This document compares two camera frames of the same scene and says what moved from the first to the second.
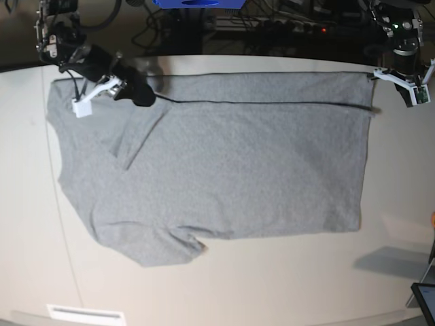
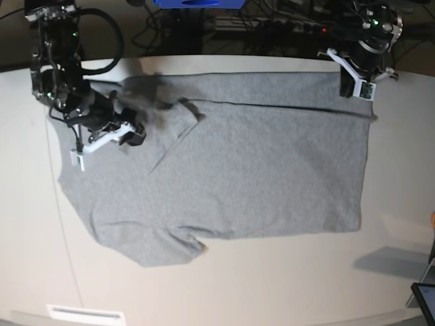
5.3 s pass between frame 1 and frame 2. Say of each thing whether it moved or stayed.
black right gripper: moved
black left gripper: moved
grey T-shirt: stayed
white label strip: stayed
